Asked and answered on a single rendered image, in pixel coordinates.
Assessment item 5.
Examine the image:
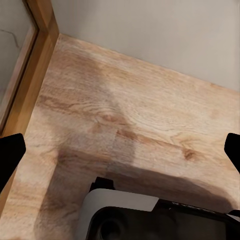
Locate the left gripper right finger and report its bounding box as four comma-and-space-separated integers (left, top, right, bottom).
224, 132, 240, 173

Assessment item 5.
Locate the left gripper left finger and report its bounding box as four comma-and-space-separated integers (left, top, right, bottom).
0, 133, 26, 193

